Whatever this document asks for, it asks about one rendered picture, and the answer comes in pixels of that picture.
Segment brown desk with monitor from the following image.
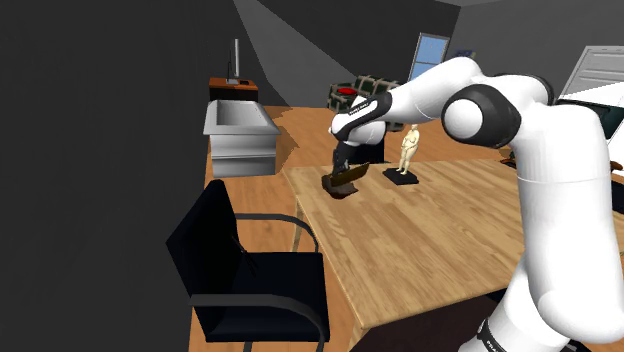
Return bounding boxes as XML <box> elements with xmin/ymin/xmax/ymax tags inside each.
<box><xmin>208</xmin><ymin>38</ymin><xmax>260</xmax><ymax>103</ymax></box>

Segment black chair with grey armrests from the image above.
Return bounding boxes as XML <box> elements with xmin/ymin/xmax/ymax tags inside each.
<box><xmin>165</xmin><ymin>178</ymin><xmax>332</xmax><ymax>352</ymax></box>

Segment blue window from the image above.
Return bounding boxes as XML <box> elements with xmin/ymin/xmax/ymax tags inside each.
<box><xmin>407</xmin><ymin>32</ymin><xmax>451</xmax><ymax>82</ymax></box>

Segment patterned sofa with red cushion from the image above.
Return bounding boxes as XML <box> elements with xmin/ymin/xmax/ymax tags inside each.
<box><xmin>326</xmin><ymin>73</ymin><xmax>406</xmax><ymax>133</ymax></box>

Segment grey box cabinet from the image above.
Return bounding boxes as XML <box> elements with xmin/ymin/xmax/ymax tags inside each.
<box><xmin>202</xmin><ymin>99</ymin><xmax>283</xmax><ymax>179</ymax></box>

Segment cream figurine on black base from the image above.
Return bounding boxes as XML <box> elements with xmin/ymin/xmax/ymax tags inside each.
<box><xmin>381</xmin><ymin>123</ymin><xmax>420</xmax><ymax>186</ymax></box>

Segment wooden table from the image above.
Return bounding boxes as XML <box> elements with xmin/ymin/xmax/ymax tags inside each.
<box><xmin>281</xmin><ymin>157</ymin><xmax>624</xmax><ymax>352</ymax></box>

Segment dark brown bowl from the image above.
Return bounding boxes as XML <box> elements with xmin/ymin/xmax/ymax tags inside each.
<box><xmin>321</xmin><ymin>174</ymin><xmax>360</xmax><ymax>202</ymax></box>

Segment white panelled door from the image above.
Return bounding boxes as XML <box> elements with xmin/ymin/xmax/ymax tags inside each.
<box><xmin>557</xmin><ymin>45</ymin><xmax>624</xmax><ymax>99</ymax></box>

